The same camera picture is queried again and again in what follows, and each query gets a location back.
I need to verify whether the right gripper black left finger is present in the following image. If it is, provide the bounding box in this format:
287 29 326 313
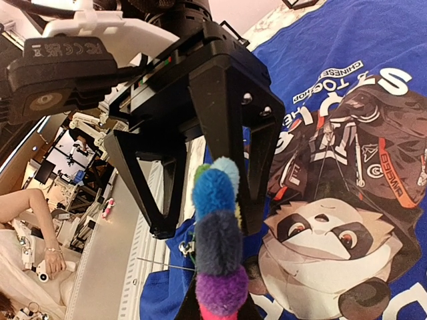
175 277 200 320

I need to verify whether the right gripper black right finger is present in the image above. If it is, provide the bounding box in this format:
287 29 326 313
238 294 263 320

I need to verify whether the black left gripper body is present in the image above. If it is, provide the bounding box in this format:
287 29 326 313
109 22 272 140

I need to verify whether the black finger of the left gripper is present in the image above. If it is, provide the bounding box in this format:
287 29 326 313
189 56 284 235
104 130 187 239

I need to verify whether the blue printed t-shirt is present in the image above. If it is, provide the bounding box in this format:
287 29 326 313
139 0 427 320

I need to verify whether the bystander forearm in background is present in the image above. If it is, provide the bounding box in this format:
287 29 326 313
1 189 63 258

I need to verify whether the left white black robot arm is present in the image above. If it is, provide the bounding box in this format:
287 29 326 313
104 1 285 239

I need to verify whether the black box with silver brooch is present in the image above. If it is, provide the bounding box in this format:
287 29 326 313
282 0 320 10

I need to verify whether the bystander hand in background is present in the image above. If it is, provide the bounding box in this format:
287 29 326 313
45 248 67 279

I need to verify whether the pink toy on floor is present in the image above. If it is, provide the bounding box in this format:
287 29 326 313
101 198 115 219

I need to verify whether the aluminium front rail frame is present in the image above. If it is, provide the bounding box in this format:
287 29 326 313
66 173 170 320

